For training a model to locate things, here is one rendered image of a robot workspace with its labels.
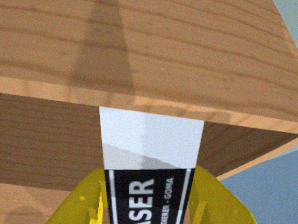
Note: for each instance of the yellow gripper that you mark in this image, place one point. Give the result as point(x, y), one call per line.
point(210, 202)

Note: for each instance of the white eraser with black sleeve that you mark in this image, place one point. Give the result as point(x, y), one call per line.
point(149, 165)

